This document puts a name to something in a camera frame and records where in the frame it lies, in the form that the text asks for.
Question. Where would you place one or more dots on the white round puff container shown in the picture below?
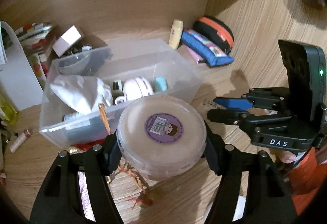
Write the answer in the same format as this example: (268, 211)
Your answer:
(133, 89)

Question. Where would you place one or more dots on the cream small tube bottle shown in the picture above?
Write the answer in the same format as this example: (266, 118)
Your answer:
(176, 33)

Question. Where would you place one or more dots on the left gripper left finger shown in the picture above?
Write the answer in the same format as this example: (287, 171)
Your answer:
(75, 190)

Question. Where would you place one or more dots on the orange sleeve forearm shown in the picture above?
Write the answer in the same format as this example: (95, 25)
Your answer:
(306, 180)

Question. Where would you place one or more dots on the clear plastic storage bin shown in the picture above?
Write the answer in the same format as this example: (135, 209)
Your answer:
(114, 64)

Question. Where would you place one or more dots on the red gold tassel ornament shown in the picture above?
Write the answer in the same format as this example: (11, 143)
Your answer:
(144, 198)

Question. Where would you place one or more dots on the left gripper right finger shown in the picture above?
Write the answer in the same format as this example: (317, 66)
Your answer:
(250, 190)

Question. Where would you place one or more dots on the small white pink box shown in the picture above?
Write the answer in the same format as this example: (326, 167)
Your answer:
(67, 40)

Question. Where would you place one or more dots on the black orange zipper case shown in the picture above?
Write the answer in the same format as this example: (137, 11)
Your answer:
(216, 31)

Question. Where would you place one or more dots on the white lip balm stick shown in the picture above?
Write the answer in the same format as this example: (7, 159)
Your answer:
(20, 140)

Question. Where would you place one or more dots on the blue patchwork pouch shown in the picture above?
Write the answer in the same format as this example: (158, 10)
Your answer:
(209, 51)

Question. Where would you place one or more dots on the yellow green tall bottle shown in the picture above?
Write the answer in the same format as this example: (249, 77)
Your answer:
(8, 112)

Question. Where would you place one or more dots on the round cream jar purple label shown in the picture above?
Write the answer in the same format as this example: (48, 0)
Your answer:
(161, 136)

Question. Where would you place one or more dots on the white plastic bag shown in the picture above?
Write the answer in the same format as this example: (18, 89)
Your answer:
(83, 94)

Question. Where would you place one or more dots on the teal lotion bottle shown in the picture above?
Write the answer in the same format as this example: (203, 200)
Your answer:
(160, 84)

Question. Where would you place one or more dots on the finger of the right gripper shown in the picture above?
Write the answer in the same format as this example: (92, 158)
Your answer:
(243, 119)
(240, 104)

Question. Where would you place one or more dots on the stack of books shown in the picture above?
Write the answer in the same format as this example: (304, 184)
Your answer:
(37, 40)

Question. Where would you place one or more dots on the person right hand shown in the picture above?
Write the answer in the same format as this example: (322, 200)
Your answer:
(285, 157)

